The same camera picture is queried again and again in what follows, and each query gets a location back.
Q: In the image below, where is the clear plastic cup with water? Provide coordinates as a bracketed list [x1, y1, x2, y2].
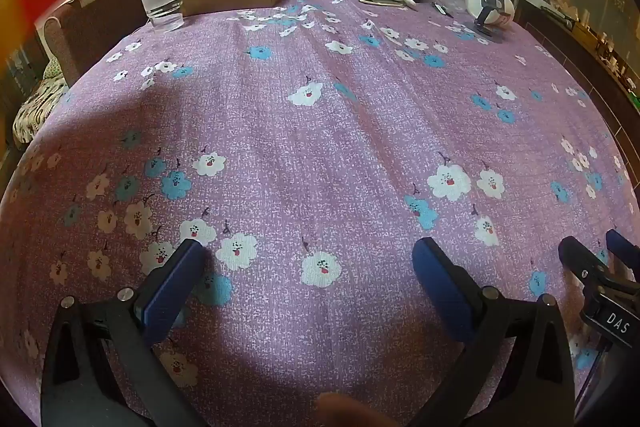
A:
[137, 0, 186, 32]

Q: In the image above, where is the brown armchair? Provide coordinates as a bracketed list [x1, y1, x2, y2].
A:
[44, 0, 171, 86]

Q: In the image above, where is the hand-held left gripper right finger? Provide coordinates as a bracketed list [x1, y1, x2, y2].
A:
[411, 236, 576, 427]

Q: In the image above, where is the leaf patterned cushion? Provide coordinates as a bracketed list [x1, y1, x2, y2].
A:
[12, 59, 69, 144]

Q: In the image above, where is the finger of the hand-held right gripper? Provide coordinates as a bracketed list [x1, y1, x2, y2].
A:
[606, 229, 640, 269]
[558, 236, 610, 290]

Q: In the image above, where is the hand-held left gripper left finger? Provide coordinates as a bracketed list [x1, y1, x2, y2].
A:
[42, 238, 206, 427]

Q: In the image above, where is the purple floral tablecloth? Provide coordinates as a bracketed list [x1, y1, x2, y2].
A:
[0, 0, 640, 427]

